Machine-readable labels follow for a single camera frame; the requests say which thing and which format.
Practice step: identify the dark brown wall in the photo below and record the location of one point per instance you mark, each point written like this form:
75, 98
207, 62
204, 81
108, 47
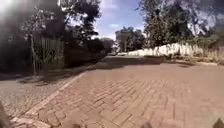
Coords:
80, 55

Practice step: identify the group of tall trees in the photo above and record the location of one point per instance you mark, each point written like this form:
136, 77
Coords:
170, 23

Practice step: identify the distant clump of trees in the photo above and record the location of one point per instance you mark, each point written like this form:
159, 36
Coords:
128, 40

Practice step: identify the white wall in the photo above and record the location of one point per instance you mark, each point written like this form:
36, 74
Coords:
166, 50

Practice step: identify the pale kerb strip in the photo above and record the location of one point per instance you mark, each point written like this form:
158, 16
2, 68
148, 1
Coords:
50, 97

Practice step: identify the red brick road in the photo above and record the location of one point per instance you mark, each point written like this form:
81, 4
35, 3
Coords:
133, 96

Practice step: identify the row of dark trees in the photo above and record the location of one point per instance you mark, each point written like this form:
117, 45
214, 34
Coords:
76, 20

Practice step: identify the grey paved strip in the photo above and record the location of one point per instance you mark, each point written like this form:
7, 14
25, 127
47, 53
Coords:
20, 95

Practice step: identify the small thin tree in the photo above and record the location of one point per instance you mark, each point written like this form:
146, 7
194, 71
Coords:
33, 56

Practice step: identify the metal bar fence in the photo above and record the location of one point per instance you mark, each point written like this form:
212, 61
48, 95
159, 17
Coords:
50, 53

